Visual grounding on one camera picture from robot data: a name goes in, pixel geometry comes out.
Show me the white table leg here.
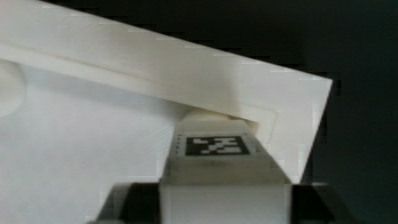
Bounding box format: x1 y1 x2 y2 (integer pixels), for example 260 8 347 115
160 110 292 224

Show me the white square tabletop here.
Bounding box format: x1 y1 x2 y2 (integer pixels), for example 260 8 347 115
0 0 333 224

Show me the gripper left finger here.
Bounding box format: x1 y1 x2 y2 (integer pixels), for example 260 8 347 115
87 182 162 224

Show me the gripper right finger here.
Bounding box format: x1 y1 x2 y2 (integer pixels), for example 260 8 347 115
290 183 363 224

